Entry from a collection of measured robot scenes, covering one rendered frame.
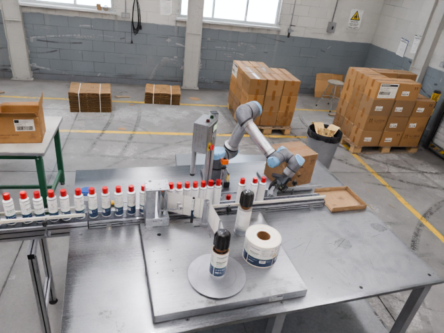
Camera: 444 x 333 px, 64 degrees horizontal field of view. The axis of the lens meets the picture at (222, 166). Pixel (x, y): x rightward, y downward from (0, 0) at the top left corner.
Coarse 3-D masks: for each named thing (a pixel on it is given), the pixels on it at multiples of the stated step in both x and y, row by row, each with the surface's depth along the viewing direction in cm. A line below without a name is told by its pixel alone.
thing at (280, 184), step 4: (284, 176) 244; (288, 176) 240; (276, 180) 244; (280, 180) 244; (284, 180) 240; (288, 180) 240; (276, 184) 244; (280, 184) 239; (284, 184) 240; (276, 188) 241; (280, 188) 243; (284, 188) 242
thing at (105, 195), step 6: (102, 192) 210; (108, 192) 212; (102, 198) 210; (108, 198) 211; (102, 204) 213; (108, 204) 213; (102, 210) 215; (108, 210) 215; (102, 216) 217; (108, 216) 217
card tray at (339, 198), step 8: (320, 192) 280; (328, 192) 282; (336, 192) 283; (344, 192) 284; (352, 192) 281; (328, 200) 271; (336, 200) 273; (344, 200) 274; (352, 200) 275; (360, 200) 272; (328, 208) 262; (336, 208) 258; (344, 208) 261; (352, 208) 263; (360, 208) 266
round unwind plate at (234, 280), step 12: (192, 264) 190; (204, 264) 191; (228, 264) 193; (192, 276) 183; (204, 276) 184; (228, 276) 186; (240, 276) 187; (204, 288) 177; (216, 288) 178; (228, 288) 179; (240, 288) 180
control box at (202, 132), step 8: (200, 120) 213; (216, 120) 219; (200, 128) 210; (208, 128) 209; (200, 136) 212; (208, 136) 211; (192, 144) 216; (200, 144) 215; (208, 144) 215; (200, 152) 217
